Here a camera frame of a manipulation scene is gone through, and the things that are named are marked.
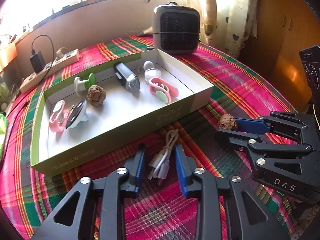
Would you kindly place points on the green tissue pack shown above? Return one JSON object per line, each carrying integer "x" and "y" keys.
{"x": 3, "y": 130}

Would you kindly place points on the black silver handheld device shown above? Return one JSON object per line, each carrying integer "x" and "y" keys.
{"x": 127, "y": 78}

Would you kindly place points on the small white jar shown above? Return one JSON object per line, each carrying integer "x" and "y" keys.
{"x": 152, "y": 74}

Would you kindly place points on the heart print curtain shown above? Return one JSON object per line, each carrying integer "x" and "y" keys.
{"x": 225, "y": 5}

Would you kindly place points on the carved brown walnut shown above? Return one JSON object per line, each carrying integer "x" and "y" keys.
{"x": 227, "y": 122}
{"x": 96, "y": 95}

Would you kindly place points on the pink silicone clip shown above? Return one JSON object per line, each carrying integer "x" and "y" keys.
{"x": 172, "y": 91}
{"x": 56, "y": 125}

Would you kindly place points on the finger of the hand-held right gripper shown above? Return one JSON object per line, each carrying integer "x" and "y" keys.
{"x": 232, "y": 137}
{"x": 250, "y": 126}

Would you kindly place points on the black charger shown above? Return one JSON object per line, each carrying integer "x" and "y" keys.
{"x": 37, "y": 62}

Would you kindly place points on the small grey heater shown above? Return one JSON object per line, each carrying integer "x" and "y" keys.
{"x": 175, "y": 30}

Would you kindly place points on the orange box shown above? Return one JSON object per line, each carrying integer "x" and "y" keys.
{"x": 7, "y": 55}

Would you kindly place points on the white plug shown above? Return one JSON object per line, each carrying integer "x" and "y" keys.
{"x": 61, "y": 53}

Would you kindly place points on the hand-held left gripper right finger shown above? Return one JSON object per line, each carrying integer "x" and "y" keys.
{"x": 181, "y": 172}

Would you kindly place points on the green white spool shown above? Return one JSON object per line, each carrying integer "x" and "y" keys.
{"x": 88, "y": 81}

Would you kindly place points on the beige cone-shaped object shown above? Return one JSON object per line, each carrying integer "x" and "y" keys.
{"x": 146, "y": 31}

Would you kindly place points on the beige power strip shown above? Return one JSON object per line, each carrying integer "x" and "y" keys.
{"x": 62, "y": 60}

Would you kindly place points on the wooden cabinet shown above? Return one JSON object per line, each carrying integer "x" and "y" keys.
{"x": 280, "y": 42}

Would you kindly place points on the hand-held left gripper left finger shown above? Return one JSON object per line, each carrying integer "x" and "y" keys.
{"x": 140, "y": 172}

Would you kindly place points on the black round disc holder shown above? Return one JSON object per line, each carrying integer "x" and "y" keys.
{"x": 75, "y": 115}

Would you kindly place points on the green cardboard box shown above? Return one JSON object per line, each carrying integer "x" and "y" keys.
{"x": 112, "y": 120}

